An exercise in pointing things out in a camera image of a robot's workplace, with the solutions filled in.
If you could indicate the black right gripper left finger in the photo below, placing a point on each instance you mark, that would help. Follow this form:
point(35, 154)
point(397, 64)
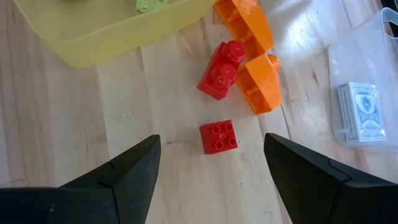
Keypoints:
point(93, 199)

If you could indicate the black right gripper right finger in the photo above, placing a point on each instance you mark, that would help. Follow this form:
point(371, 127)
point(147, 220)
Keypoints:
point(335, 193)

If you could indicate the clear plastic container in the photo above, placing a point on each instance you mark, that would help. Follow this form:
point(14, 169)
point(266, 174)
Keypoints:
point(360, 56)

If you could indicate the yellow translucent plastic bin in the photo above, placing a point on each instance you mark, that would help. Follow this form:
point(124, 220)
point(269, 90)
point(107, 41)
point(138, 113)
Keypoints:
point(109, 34)

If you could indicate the pale lime block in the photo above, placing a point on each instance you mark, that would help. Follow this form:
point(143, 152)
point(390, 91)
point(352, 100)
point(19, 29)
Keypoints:
point(150, 4)

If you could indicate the small orange sloped block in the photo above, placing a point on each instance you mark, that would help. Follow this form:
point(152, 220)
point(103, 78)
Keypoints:
point(259, 87)

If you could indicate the small red block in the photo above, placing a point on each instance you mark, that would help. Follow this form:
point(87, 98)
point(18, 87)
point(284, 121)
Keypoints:
point(217, 137)

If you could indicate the red-pink stepped block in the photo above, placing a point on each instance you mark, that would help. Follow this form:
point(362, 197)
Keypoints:
point(219, 74)

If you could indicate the large orange sloped block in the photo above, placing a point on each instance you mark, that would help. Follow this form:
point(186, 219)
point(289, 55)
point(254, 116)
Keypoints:
point(248, 25)

